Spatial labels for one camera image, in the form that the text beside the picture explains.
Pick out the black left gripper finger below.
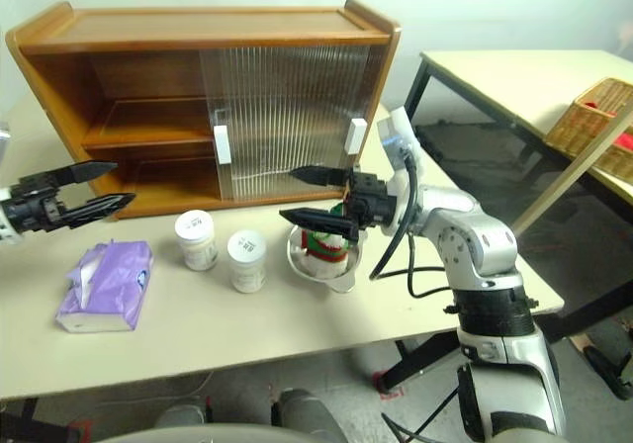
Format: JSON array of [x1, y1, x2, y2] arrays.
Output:
[[51, 160, 120, 186], [63, 192, 137, 230]]

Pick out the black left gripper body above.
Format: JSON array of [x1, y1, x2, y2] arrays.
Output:
[[1, 172, 71, 235]]

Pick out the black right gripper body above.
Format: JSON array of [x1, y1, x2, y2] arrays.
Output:
[[342, 167, 398, 232]]

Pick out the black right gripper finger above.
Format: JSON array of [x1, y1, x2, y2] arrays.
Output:
[[288, 165, 350, 188], [278, 207, 361, 242]]

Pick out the ribbed clear sliding door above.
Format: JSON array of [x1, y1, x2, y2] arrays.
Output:
[[225, 44, 372, 202], [200, 44, 372, 202]]

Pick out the silver metal bowl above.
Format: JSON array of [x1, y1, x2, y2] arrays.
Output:
[[285, 214, 370, 295]]

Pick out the purple tissue pack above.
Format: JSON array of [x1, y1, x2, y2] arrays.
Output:
[[53, 238, 155, 334]]

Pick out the white plastic bottle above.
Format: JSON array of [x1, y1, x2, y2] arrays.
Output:
[[174, 209, 220, 272], [226, 229, 269, 295]]

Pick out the brown wooden cabinet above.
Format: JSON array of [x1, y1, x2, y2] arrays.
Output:
[[5, 0, 403, 221]]

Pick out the black table leg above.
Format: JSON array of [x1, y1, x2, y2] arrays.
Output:
[[0, 397, 95, 443], [382, 325, 466, 393]]

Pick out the grey rounded shape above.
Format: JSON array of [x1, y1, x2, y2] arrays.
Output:
[[278, 388, 348, 443], [154, 397, 208, 430]]

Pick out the light wooden slat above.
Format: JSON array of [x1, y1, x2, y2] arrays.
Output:
[[510, 110, 633, 232]]

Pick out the woven wicker basket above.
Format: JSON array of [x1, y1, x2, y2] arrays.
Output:
[[545, 77, 633, 185]]

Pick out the red cloth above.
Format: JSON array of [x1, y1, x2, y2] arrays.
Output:
[[577, 97, 633, 153]]

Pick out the black chair base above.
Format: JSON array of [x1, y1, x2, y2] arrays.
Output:
[[582, 342, 633, 400]]

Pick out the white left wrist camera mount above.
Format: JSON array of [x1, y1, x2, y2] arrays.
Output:
[[0, 121, 24, 246]]

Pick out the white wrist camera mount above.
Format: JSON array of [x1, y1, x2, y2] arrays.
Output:
[[0, 121, 24, 246], [376, 108, 425, 240]]

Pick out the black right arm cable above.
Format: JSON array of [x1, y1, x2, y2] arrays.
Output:
[[368, 153, 462, 300]]

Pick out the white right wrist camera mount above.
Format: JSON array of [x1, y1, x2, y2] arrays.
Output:
[[376, 108, 425, 240]]

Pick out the beige table black frame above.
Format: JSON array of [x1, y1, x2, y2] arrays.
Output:
[[403, 49, 633, 399]]

